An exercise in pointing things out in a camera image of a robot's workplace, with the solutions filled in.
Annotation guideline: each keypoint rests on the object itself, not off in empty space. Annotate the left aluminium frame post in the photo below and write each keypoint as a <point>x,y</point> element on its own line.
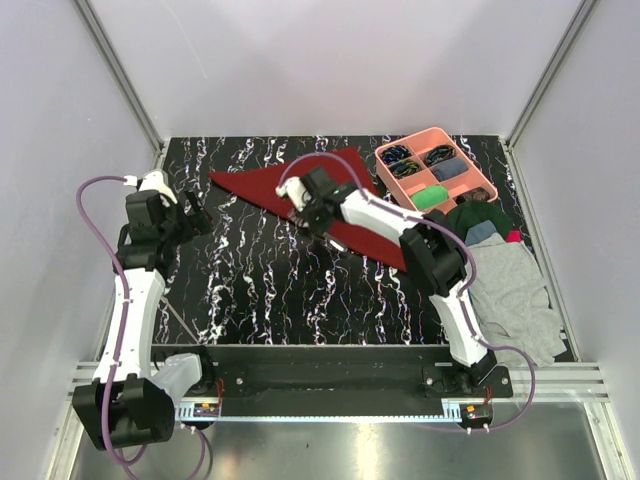
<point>98,33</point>

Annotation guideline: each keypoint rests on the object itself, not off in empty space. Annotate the green rolled cloth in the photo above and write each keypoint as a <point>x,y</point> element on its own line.
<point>430,197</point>

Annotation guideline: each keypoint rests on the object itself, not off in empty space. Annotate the dark green cloth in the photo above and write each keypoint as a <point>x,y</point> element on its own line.
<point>470,213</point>

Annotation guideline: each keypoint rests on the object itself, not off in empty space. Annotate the red cloth napkin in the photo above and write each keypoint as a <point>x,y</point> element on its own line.
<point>258,187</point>

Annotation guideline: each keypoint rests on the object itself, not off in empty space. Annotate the magenta cloth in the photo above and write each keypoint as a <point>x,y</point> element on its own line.
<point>514,237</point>

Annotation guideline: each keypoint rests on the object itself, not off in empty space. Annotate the silver fork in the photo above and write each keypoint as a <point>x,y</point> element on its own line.
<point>336,243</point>
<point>179,319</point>

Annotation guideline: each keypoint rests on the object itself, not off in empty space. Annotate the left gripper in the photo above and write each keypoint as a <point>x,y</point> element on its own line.
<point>201,219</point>

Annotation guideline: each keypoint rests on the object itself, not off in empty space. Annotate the aluminium frame post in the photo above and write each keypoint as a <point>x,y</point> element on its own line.
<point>98,33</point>
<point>570,36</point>

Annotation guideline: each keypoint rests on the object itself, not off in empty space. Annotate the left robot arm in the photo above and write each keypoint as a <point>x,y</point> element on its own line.
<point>126,404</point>

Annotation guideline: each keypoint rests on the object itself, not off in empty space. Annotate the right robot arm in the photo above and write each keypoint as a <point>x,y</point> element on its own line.
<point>437,261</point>

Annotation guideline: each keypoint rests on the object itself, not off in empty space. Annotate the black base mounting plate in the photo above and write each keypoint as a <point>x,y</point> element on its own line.
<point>304,383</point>

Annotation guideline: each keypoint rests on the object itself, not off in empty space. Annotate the blue rolled cloth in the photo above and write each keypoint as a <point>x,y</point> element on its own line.
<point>449,169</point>

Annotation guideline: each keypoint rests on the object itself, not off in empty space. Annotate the grey cloth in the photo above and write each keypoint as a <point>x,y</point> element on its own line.
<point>512,304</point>

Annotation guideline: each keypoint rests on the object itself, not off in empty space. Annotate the right aluminium frame post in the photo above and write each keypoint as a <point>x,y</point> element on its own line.
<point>570,36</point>

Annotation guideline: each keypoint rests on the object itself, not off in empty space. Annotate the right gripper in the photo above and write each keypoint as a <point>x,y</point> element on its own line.
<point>303,207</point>

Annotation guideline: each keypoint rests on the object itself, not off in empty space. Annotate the pink compartment tray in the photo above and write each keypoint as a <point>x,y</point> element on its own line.
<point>428,170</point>

